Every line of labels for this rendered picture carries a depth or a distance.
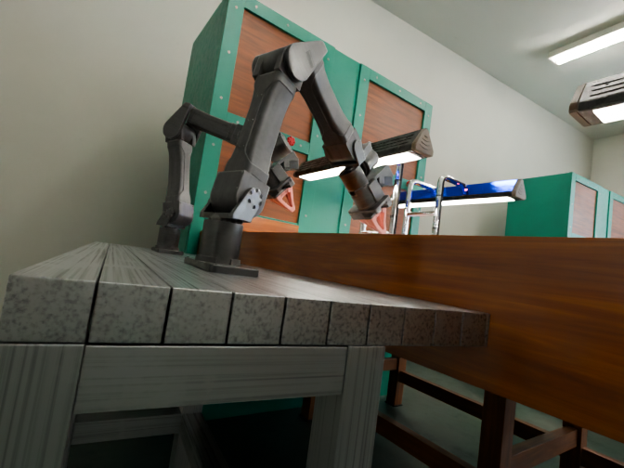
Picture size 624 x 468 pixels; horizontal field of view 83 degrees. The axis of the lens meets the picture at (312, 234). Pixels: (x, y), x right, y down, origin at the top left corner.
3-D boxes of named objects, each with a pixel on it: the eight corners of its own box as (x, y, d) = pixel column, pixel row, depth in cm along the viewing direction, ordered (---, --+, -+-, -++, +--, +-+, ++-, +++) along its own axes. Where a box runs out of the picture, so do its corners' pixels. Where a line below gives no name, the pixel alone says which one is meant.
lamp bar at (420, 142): (415, 149, 94) (418, 123, 95) (292, 176, 145) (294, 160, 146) (434, 157, 98) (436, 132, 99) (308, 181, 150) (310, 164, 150)
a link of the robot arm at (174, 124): (267, 139, 106) (194, 110, 117) (253, 127, 98) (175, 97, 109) (251, 176, 107) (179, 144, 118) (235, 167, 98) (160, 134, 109)
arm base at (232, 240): (227, 225, 67) (190, 218, 64) (268, 221, 50) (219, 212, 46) (221, 266, 66) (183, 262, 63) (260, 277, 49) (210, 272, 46)
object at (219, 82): (193, 210, 137) (231, -16, 145) (162, 214, 183) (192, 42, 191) (416, 254, 214) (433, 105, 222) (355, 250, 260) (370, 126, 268)
